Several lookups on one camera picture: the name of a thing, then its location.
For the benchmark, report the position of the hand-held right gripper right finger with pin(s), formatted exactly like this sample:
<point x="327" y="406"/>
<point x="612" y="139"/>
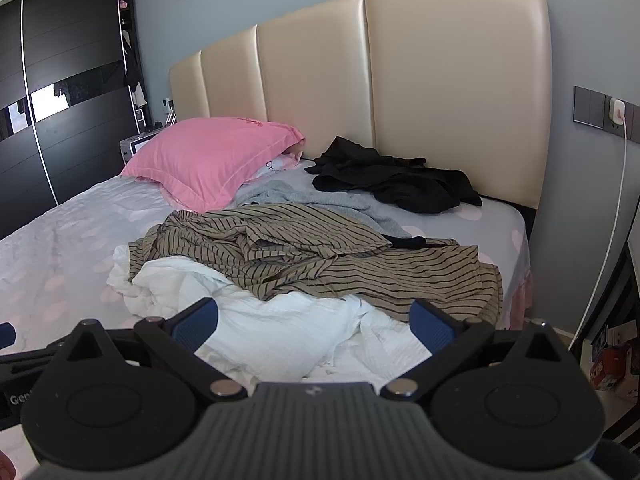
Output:
<point x="430" y="330"/>

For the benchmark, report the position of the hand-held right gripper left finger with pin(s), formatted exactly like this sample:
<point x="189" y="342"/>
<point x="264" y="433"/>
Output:
<point x="196" y="327"/>

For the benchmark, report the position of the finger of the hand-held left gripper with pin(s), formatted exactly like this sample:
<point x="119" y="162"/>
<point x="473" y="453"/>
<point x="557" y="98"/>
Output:
<point x="5" y="335"/>
<point x="30" y="360"/>

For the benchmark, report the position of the grey shirt with black sleeves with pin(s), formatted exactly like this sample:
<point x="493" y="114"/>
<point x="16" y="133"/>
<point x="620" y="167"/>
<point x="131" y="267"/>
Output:
<point x="300" y="195"/>

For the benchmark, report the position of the white crinkled garment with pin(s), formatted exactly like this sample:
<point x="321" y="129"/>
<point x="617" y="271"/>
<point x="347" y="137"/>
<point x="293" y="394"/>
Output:
<point x="280" y="330"/>

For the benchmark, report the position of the brown striped garment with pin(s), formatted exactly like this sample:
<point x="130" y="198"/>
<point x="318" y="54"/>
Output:
<point x="320" y="255"/>

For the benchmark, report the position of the black garment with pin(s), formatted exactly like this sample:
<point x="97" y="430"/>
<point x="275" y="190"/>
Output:
<point x="400" y="185"/>

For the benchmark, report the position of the pink pillow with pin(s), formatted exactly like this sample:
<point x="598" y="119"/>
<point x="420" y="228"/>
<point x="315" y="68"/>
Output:
<point x="210" y="160"/>

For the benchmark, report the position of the white printed pillow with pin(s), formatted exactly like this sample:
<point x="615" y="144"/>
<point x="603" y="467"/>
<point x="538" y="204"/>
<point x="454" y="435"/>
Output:
<point x="275" y="166"/>

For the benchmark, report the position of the red white box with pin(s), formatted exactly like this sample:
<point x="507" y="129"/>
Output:
<point x="610" y="367"/>

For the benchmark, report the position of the dark wooden cabinet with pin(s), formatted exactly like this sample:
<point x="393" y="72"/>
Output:
<point x="617" y="300"/>

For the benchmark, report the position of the white bedside table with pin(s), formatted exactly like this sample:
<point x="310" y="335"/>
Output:
<point x="135" y="146"/>

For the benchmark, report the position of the black sliding wardrobe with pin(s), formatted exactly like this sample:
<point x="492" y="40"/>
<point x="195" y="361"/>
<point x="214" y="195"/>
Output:
<point x="75" y="125"/>

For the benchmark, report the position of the beige padded headboard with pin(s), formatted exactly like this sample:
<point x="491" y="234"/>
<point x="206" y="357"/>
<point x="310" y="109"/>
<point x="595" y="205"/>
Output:
<point x="440" y="100"/>

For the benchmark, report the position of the dark hanging garment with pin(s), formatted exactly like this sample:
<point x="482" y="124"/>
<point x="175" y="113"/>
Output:
<point x="134" y="70"/>

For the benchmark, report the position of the white charger plug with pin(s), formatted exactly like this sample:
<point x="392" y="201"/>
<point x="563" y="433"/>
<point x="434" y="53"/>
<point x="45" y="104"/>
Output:
<point x="616" y="110"/>

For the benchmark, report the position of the grey wall switch panel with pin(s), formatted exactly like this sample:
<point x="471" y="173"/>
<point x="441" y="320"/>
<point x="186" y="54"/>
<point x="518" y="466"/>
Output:
<point x="590" y="107"/>

